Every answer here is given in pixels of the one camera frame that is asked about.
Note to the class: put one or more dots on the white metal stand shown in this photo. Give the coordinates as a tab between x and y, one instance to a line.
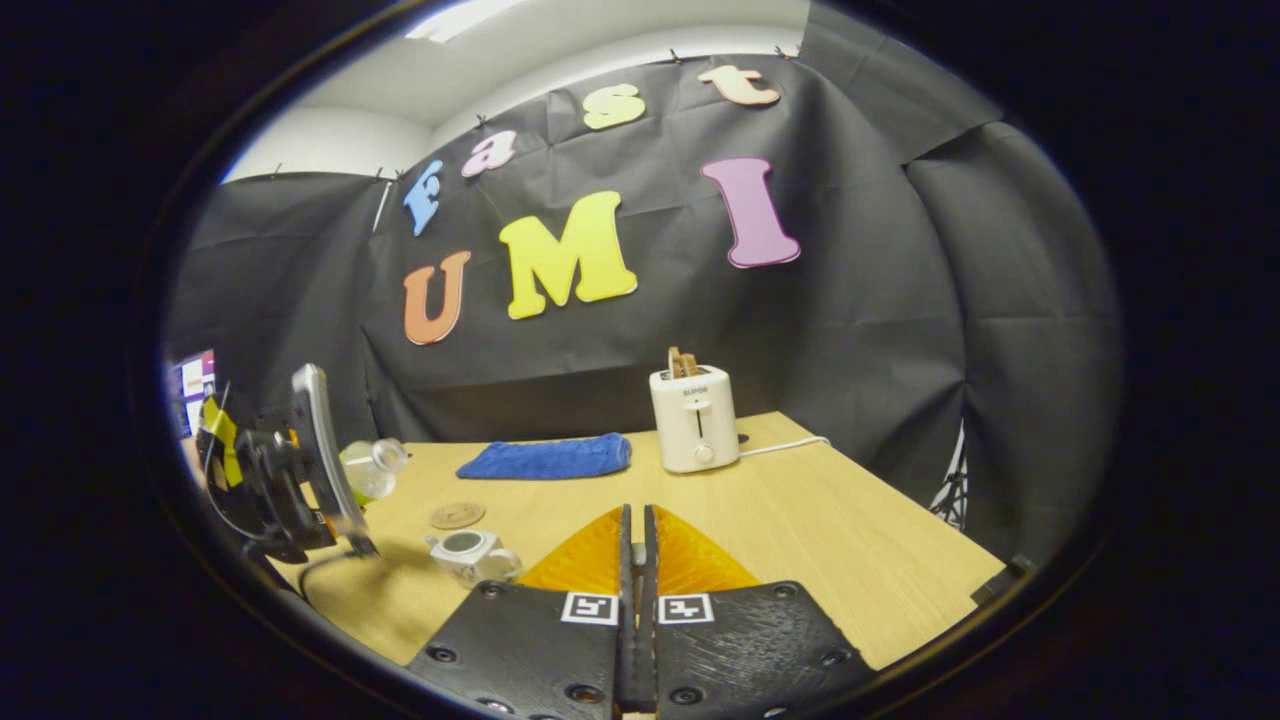
950	490

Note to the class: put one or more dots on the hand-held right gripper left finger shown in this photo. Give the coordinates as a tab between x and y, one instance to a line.
540	660

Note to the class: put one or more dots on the white toaster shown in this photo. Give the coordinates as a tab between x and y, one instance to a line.
695	425

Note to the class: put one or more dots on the green label water bottle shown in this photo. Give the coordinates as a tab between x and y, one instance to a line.
372	470

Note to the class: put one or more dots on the computer monitor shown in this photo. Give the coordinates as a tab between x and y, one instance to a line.
195	385

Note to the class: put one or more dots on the blue towel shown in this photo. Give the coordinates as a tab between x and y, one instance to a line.
550	458

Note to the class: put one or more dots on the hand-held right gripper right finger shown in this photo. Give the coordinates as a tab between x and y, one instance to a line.
750	660

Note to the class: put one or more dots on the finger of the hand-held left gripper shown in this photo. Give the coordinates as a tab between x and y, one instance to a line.
320	430

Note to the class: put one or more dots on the bread slice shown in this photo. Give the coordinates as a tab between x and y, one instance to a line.
683	362

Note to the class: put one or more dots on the round wooden coaster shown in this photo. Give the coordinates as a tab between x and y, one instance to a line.
457	515

